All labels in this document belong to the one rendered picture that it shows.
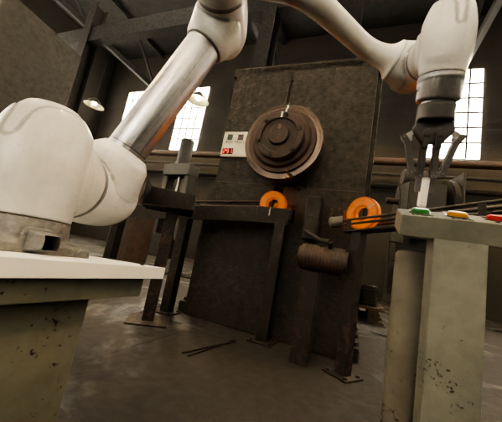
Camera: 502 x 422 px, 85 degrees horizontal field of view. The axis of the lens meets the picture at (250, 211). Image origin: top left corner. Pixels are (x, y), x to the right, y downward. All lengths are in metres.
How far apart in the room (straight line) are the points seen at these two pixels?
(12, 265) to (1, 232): 0.13
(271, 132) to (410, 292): 1.09
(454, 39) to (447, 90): 0.09
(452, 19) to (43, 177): 0.82
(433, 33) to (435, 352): 0.67
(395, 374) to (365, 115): 1.39
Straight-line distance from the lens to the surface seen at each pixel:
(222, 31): 0.89
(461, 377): 0.77
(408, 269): 0.87
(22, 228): 0.56
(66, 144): 0.59
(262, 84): 2.13
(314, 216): 1.49
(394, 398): 0.92
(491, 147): 8.73
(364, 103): 1.90
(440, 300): 0.74
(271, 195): 1.59
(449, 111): 0.76
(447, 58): 0.77
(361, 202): 1.37
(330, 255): 1.30
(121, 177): 0.72
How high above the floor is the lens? 0.43
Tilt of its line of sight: 9 degrees up
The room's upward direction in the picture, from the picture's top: 10 degrees clockwise
